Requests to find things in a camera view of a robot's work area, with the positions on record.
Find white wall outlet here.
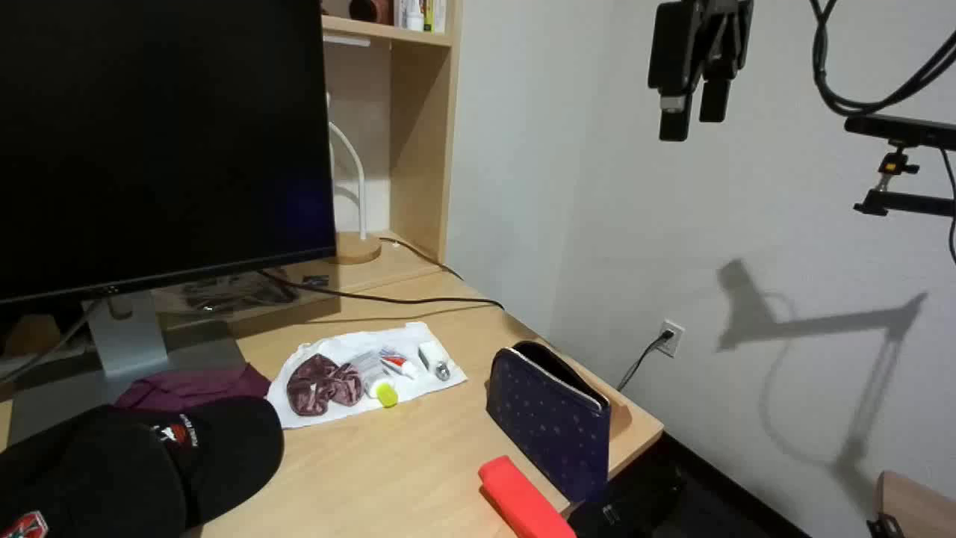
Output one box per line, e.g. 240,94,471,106
653,316,686,359

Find white red toothpaste tube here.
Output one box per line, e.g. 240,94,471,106
379,347,422,381

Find purple cloth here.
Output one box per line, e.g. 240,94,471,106
116,362,273,416

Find black power cable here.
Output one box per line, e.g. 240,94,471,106
259,266,507,313

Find wooden shelf unit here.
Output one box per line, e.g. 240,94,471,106
319,0,467,263

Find black computer monitor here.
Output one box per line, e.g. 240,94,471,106
0,0,340,311

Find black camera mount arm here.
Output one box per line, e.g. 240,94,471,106
843,111,956,220

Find clear plastic snack bag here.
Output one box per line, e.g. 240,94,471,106
267,320,471,434

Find thin black lamp cable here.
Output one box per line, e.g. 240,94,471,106
379,233,468,284

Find silver monitor stand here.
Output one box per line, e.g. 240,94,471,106
0,287,250,444

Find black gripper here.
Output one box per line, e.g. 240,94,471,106
646,0,755,142

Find black cap with red logo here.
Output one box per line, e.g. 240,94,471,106
0,395,287,538

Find white gooseneck desk lamp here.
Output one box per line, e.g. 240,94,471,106
325,91,386,266

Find navy star print pouch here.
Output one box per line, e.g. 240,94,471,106
485,343,612,505

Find black bag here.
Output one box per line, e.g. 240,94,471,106
564,431,810,538

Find black plug cable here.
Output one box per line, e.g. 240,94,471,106
612,328,674,395

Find maroon scrunchie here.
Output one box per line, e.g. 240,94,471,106
283,350,367,417

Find yellow-green small ball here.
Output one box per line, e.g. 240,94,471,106
371,380,402,411

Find black hanging cables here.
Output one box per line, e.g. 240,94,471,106
806,0,956,120

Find red plastic object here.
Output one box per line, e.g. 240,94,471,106
474,453,580,538

